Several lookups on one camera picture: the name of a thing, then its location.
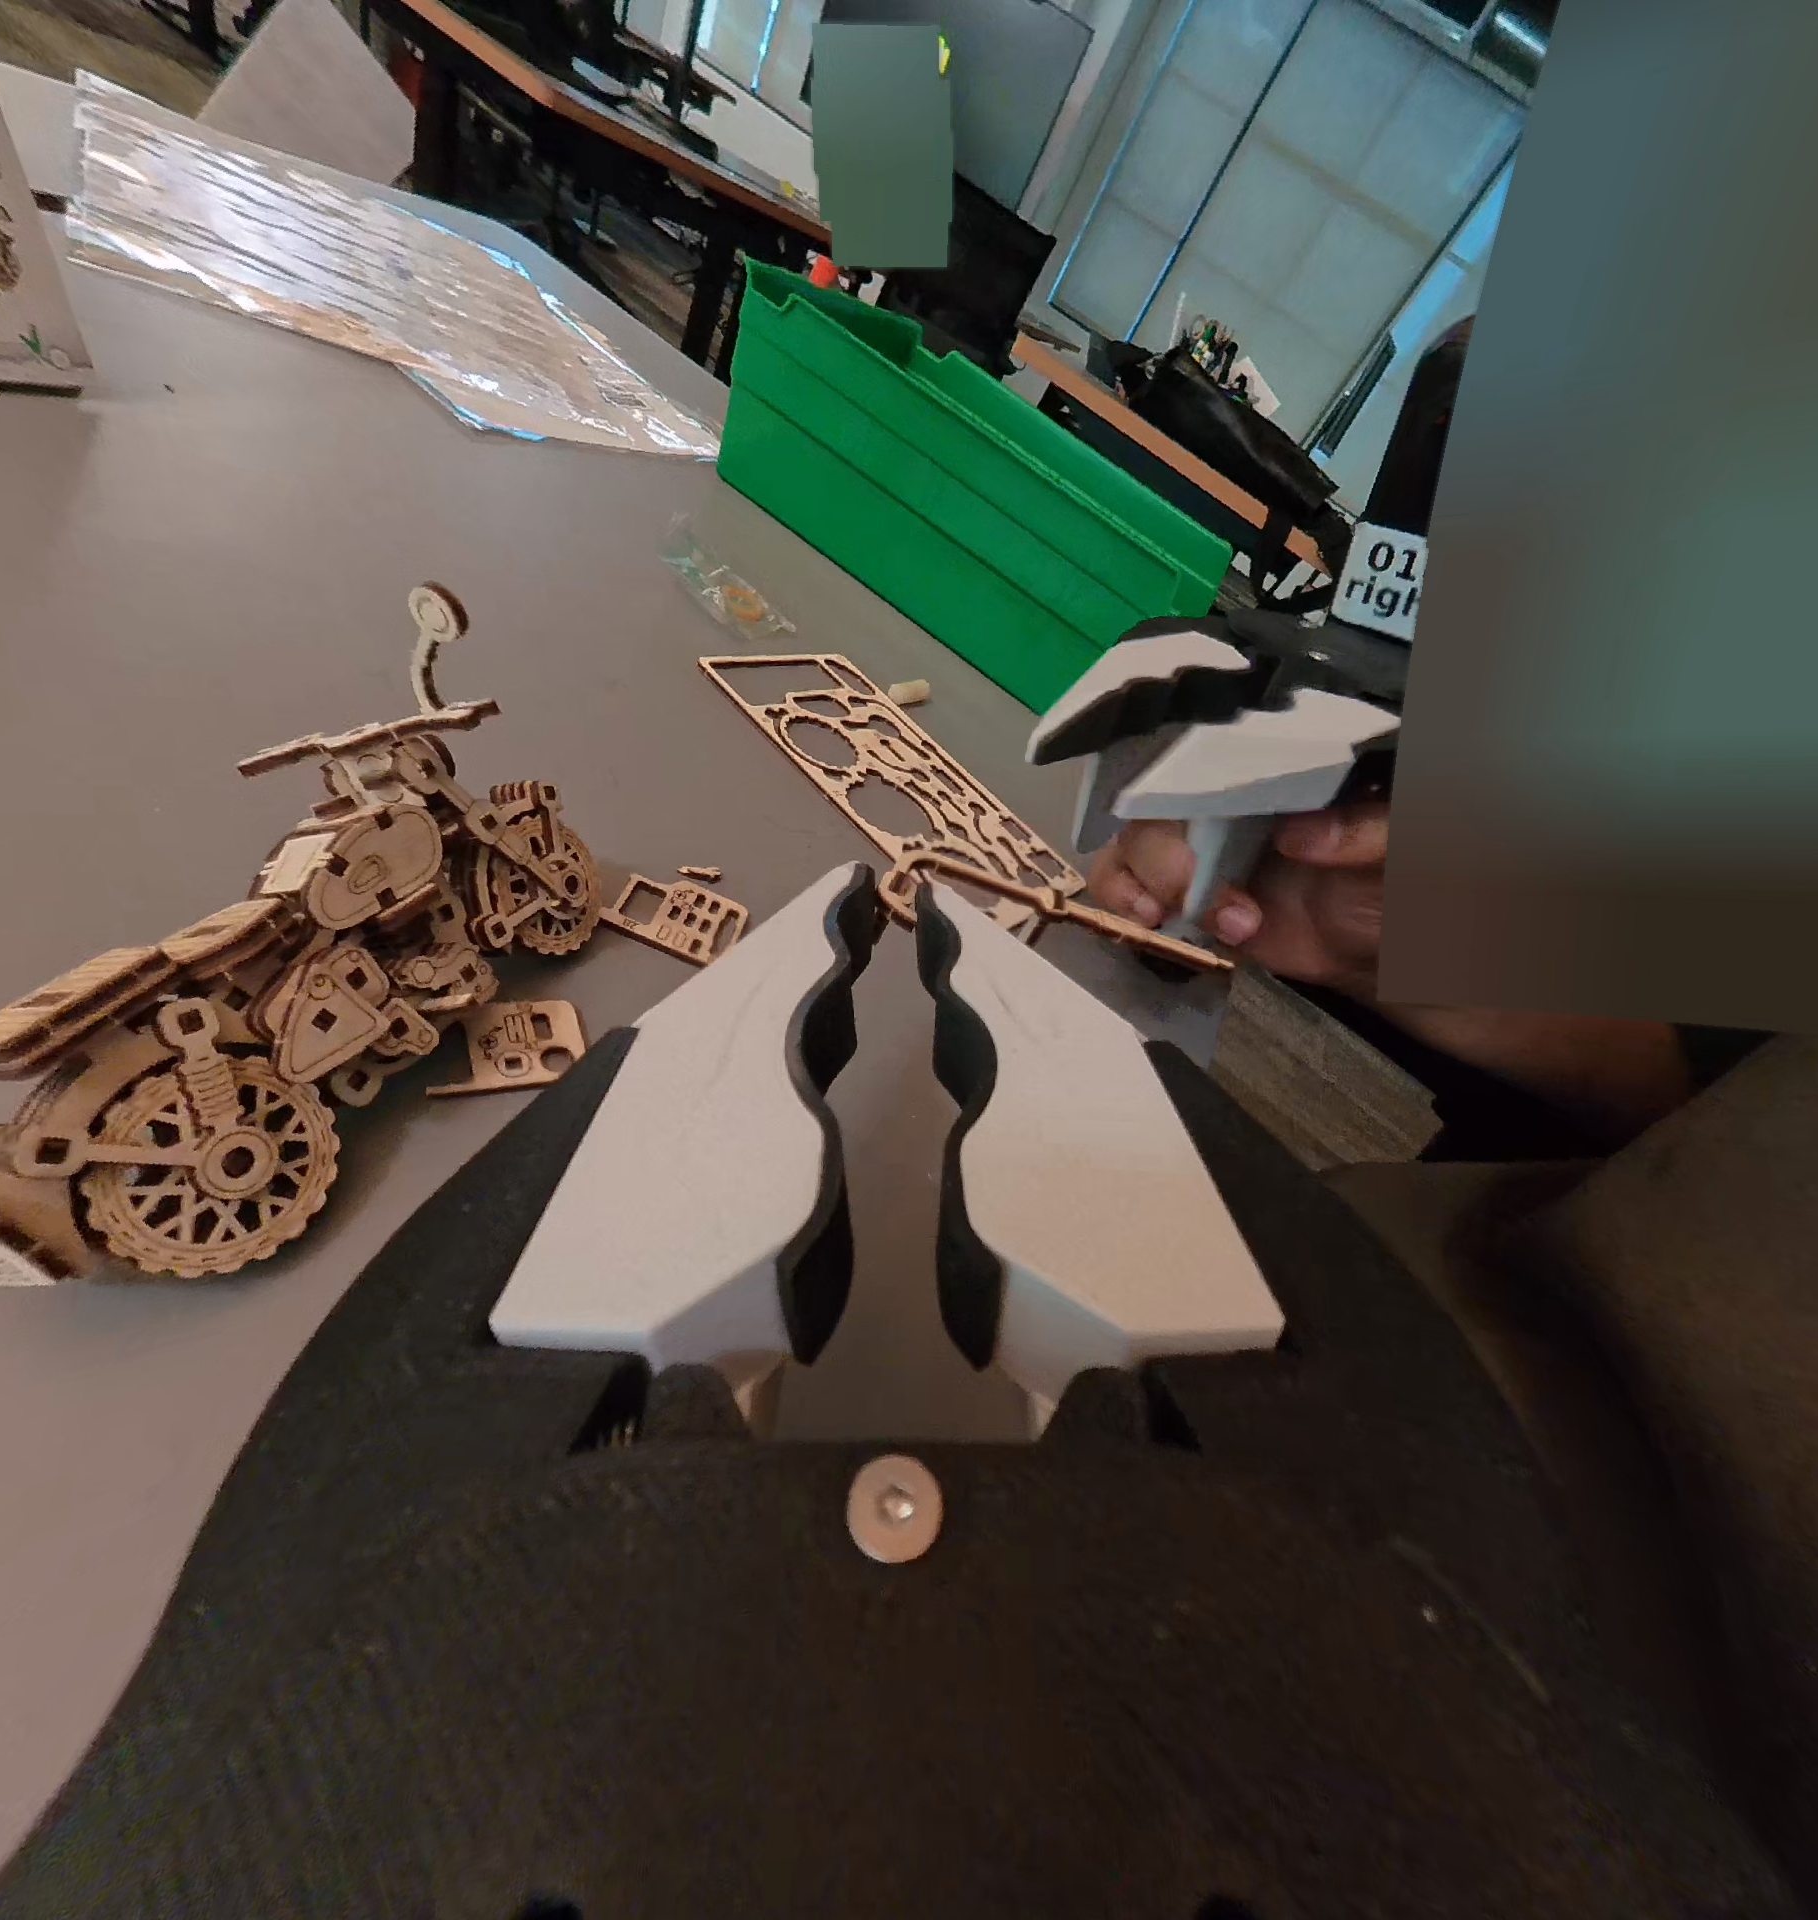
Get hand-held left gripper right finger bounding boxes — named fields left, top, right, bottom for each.
left=916, top=878, right=1286, bottom=1434

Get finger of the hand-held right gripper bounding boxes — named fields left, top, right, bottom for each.
left=1070, top=693, right=1403, bottom=858
left=1026, top=624, right=1259, bottom=771

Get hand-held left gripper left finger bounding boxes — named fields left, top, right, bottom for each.
left=487, top=860, right=863, bottom=1434

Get laser-cut wooden puzzle sheet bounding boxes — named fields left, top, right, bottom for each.
left=697, top=650, right=1237, bottom=979

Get orange-edged office desk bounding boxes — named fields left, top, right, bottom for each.
left=1006, top=331, right=1334, bottom=580

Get grey desk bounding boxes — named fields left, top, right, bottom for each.
left=0, top=61, right=1241, bottom=1914

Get wooden-top office desk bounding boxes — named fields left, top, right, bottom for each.
left=380, top=0, right=836, bottom=350

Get person's right hand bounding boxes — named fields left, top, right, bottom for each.
left=1094, top=807, right=1392, bottom=994

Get flat wooden puzzle piece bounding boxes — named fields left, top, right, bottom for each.
left=433, top=997, right=590, bottom=1104
left=599, top=870, right=747, bottom=964

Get black bag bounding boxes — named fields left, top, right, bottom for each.
left=1110, top=343, right=1350, bottom=606

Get green plastic bin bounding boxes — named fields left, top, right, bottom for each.
left=715, top=255, right=1237, bottom=716

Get small clear parts bag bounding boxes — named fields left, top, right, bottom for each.
left=660, top=517, right=797, bottom=642

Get wooden motorcycle model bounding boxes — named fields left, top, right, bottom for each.
left=0, top=584, right=605, bottom=1286

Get black office chair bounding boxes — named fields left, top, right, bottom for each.
left=833, top=173, right=1059, bottom=381

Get person's brown trousers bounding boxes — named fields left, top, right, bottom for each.
left=1320, top=1026, right=1818, bottom=1920

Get clear plastic wrapped sheets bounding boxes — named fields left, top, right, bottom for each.
left=65, top=67, right=726, bottom=462

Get pale grey panel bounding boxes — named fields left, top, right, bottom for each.
left=195, top=15, right=417, bottom=192

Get printed puzzle box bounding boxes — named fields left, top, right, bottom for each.
left=0, top=0, right=96, bottom=397

